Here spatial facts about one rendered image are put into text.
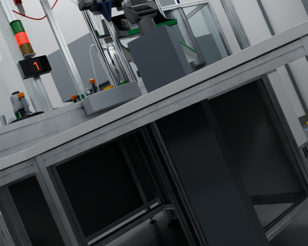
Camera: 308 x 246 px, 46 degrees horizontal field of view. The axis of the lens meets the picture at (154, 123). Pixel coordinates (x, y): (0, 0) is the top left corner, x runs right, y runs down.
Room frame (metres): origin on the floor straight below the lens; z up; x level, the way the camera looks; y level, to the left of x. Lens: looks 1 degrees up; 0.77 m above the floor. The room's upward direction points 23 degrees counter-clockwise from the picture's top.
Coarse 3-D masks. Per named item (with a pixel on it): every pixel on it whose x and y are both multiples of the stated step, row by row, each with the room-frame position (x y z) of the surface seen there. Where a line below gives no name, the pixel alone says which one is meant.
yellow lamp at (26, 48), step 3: (27, 42) 1.52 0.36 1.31; (21, 45) 1.51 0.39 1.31; (24, 45) 1.51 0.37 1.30; (27, 45) 1.51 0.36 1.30; (30, 45) 1.53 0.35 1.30; (21, 48) 1.51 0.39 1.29; (24, 48) 1.51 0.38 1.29; (27, 48) 1.51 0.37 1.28; (30, 48) 1.52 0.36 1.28; (21, 51) 1.52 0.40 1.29; (24, 51) 1.51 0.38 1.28; (27, 51) 1.51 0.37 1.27; (30, 51) 1.52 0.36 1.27; (33, 51) 1.53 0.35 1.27; (24, 54) 1.51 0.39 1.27
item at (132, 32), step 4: (116, 16) 1.84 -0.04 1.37; (120, 16) 1.85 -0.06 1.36; (124, 16) 1.85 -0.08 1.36; (104, 20) 1.77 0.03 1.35; (112, 20) 1.83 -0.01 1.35; (116, 20) 1.84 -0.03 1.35; (120, 20) 1.85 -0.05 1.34; (104, 24) 1.79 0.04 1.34; (116, 24) 1.85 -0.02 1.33; (120, 24) 1.86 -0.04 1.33; (104, 28) 1.81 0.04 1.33; (116, 28) 1.69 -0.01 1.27; (120, 28) 1.86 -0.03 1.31; (136, 28) 1.61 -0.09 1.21; (104, 32) 1.83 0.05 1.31; (108, 32) 1.79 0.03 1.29; (116, 32) 1.70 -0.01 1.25; (120, 32) 1.66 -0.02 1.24; (124, 32) 1.63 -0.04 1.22; (128, 32) 1.59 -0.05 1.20; (132, 32) 1.60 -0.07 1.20; (136, 32) 1.61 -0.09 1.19; (140, 32) 1.62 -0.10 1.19
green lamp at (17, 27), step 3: (15, 21) 1.51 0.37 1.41; (18, 21) 1.52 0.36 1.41; (12, 24) 1.51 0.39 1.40; (15, 24) 1.51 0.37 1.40; (18, 24) 1.51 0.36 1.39; (21, 24) 1.52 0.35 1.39; (12, 27) 1.51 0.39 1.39; (15, 27) 1.51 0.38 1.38; (18, 27) 1.51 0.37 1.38; (21, 27) 1.52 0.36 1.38; (12, 30) 1.52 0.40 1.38; (15, 30) 1.51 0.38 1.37; (18, 30) 1.51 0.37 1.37; (21, 30) 1.52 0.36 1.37; (24, 30) 1.53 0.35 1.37; (15, 33) 1.51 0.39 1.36
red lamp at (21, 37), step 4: (20, 32) 1.51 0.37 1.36; (24, 32) 1.53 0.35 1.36; (16, 36) 1.51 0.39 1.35; (20, 36) 1.51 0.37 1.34; (24, 36) 1.52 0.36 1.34; (16, 40) 1.52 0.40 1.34; (20, 40) 1.51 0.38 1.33; (24, 40) 1.51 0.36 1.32; (28, 40) 1.53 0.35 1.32; (20, 44) 1.51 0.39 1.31
